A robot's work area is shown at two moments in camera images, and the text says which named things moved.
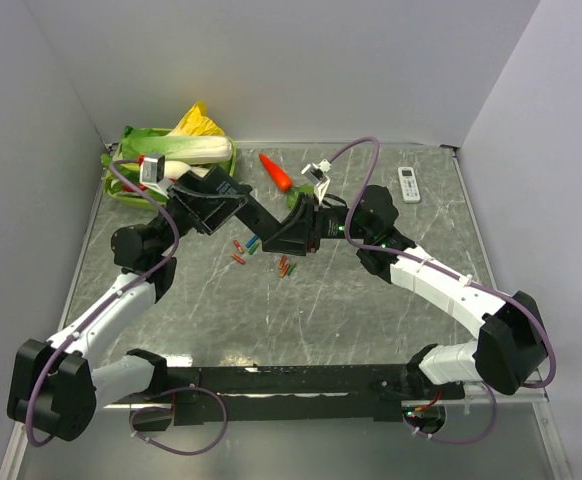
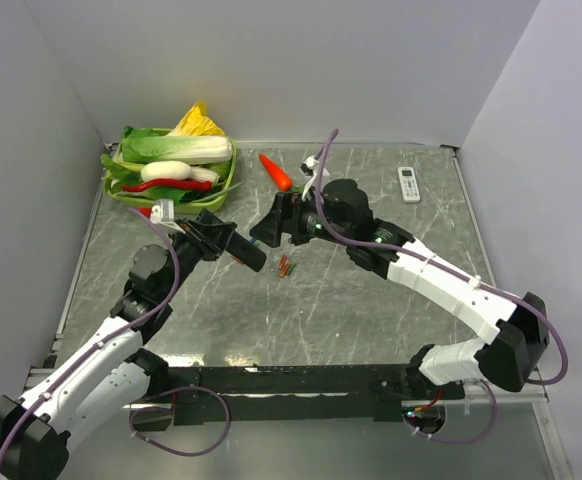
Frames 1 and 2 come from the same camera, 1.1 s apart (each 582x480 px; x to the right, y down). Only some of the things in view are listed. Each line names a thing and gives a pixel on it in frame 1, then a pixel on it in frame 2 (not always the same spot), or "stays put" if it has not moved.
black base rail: (298, 393) stays put
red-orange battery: (283, 272) stays put
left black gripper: (207, 205) → (209, 239)
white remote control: (409, 184) stays put
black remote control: (257, 218) → (246, 251)
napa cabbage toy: (194, 149) stays put
